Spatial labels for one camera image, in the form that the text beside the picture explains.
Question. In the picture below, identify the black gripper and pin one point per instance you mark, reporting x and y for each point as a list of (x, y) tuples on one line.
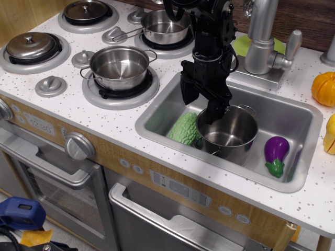
[(208, 78)]

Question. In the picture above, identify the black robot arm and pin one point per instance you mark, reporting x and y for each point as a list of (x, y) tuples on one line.
[(213, 30)]

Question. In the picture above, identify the silver sink basin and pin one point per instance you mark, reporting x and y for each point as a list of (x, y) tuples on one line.
[(297, 122)]

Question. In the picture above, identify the green bitter melon toy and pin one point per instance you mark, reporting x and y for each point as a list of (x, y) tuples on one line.
[(185, 129)]

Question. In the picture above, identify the rear right grey burner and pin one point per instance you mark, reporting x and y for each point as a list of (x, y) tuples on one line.
[(168, 51)]

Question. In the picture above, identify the grey burner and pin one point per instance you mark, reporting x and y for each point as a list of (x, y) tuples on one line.
[(168, 51), (106, 22), (120, 100), (47, 65)]

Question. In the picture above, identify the silver faucet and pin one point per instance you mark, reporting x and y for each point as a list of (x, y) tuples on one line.
[(263, 66)]

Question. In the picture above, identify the lime green plate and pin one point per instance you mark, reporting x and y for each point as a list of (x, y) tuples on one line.
[(241, 45)]

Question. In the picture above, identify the front right grey burner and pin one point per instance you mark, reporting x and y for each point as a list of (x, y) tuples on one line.
[(120, 100)]

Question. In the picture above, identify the purple eggplant toy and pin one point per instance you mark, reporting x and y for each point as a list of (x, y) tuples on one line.
[(275, 150)]

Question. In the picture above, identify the grey stove knob rear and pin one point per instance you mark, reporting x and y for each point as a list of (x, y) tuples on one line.
[(136, 16)]

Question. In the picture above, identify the grey stove knob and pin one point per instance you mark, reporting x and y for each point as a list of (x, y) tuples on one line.
[(82, 59), (114, 36), (50, 87), (136, 16)]

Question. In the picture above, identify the grey stove knob upper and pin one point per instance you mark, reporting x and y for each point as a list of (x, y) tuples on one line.
[(114, 36)]

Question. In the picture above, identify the orange pumpkin toy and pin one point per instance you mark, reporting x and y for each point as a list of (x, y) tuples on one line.
[(323, 89)]

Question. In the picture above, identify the grey stove knob middle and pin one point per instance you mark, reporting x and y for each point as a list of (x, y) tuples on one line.
[(82, 59)]

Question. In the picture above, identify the yellow pepper toy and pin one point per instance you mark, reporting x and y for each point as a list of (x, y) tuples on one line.
[(328, 141)]

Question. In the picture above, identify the grey faucet side knob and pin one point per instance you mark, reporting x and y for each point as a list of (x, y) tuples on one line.
[(327, 58)]

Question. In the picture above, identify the silver dishwasher door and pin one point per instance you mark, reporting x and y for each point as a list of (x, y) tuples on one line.
[(147, 220)]

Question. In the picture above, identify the silver oven dial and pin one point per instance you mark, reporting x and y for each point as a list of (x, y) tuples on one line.
[(6, 112), (78, 147)]

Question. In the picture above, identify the steel lid rear burner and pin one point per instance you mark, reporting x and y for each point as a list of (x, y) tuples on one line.
[(85, 11)]

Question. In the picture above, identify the steel lid burner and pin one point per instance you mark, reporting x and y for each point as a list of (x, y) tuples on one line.
[(30, 45), (85, 11)]

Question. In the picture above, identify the rear left grey burner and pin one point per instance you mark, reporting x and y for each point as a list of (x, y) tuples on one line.
[(106, 22)]

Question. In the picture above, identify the grey stove knob front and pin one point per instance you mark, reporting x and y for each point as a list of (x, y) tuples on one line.
[(50, 87)]

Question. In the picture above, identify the silver oven door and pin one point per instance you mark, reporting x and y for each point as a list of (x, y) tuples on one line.
[(73, 193)]

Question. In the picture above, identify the steel lid left burner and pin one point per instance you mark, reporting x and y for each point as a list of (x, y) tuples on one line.
[(30, 45)]

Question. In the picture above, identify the silver oven dial left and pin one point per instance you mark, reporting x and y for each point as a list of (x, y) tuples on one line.
[(6, 112)]

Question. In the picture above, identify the front left grey burner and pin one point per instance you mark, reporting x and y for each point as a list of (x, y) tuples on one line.
[(47, 65)]

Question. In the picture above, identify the blue clamp tool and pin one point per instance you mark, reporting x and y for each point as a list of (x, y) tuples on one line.
[(22, 214)]

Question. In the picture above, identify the yellow tape piece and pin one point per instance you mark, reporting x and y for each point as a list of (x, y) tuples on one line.
[(32, 238)]

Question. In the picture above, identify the steel long-handle saucepan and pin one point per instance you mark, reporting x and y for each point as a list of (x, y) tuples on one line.
[(159, 29)]

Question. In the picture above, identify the steel two-handle pot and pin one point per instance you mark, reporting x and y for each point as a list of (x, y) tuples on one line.
[(120, 67)]

